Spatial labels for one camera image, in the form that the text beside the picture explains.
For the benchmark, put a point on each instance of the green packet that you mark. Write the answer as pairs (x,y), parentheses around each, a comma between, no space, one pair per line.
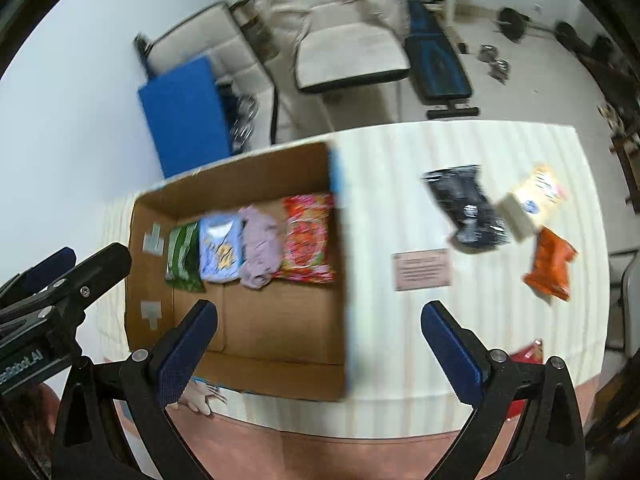
(182,260)

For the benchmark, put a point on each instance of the beige folding lounge chair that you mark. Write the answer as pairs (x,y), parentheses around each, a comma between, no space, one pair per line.
(210,35)

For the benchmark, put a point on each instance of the black dumbbell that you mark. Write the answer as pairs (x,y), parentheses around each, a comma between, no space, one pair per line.
(582,40)

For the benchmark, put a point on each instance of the orange packet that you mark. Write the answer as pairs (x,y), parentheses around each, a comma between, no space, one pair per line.
(550,265)

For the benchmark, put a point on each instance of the blue and black weight bench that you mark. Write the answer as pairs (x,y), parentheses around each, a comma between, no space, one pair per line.
(435,55)

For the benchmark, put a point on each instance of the black barbell plate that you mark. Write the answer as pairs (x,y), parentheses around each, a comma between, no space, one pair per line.
(512,22)

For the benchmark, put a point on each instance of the chrome dumbbell rack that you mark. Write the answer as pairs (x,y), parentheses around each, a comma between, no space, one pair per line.
(244,122)

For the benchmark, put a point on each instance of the blue mat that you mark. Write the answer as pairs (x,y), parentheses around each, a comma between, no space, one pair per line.
(185,115)

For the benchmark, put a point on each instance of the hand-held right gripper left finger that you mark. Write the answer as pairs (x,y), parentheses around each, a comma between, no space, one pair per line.
(187,352)

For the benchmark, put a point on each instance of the cream packet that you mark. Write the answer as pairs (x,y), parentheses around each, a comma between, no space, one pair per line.
(530,200)

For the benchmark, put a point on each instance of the chrome dumbbells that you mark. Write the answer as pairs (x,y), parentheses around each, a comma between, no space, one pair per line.
(494,62)

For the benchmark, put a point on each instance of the grey chair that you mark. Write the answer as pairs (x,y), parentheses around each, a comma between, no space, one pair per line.
(625,300)

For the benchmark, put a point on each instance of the light blue printed packet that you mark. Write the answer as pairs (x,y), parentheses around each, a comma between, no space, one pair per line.
(220,250)

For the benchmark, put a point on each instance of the red floral packet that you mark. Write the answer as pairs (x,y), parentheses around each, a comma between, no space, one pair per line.
(305,240)

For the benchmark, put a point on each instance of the beige cushioned chair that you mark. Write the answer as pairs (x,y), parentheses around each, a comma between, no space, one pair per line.
(350,50)

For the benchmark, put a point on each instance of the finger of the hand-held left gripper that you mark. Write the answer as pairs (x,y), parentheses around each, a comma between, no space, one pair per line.
(100,272)
(50,265)

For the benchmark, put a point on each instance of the pink card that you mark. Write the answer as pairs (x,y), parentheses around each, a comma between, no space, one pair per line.
(422,270)

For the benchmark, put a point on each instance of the black packet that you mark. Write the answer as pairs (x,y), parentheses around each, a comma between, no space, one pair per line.
(467,210)

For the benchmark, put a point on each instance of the person's left forearm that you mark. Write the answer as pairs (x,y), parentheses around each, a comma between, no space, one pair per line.
(30,425)

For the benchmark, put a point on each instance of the white striped cloth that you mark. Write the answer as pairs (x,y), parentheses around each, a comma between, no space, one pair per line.
(400,185)

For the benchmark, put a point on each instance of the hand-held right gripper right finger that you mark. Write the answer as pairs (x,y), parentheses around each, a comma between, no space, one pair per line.
(452,352)

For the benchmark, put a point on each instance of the purple cloth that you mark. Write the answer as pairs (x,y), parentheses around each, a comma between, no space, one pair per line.
(260,250)

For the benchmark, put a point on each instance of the cardboard box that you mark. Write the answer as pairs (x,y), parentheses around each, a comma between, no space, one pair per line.
(280,320)

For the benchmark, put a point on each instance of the wooden shelf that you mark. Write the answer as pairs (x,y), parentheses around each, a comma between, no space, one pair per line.
(620,125)

